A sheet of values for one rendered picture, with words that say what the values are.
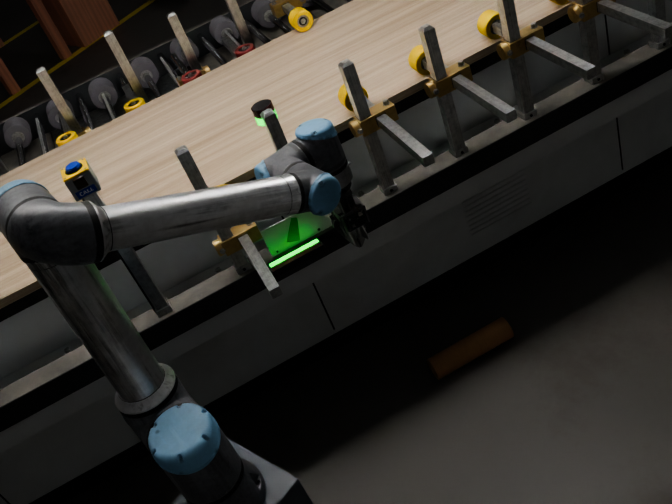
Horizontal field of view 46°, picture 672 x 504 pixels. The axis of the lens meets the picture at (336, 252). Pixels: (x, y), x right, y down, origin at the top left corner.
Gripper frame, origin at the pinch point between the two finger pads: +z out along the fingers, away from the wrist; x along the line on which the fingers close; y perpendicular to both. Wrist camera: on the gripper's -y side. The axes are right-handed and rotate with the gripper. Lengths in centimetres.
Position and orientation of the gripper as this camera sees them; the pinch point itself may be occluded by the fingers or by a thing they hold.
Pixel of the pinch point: (357, 241)
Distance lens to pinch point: 207.5
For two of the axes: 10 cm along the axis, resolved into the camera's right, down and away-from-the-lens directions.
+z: 3.2, 7.5, 5.8
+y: 3.6, 4.7, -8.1
